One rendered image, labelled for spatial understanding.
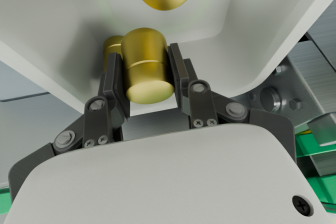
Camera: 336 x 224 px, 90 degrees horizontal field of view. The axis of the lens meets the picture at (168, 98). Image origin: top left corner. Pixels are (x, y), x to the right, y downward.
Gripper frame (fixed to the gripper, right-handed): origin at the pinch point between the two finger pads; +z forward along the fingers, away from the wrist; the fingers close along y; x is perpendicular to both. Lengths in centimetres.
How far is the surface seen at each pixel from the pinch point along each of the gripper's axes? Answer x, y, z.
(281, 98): -5.7, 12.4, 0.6
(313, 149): -12.5, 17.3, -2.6
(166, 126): -11.6, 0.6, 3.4
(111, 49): -0.6, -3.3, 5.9
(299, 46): -1.5, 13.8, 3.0
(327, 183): -13.4, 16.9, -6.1
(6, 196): -15.1, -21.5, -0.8
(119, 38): -0.3, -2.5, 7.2
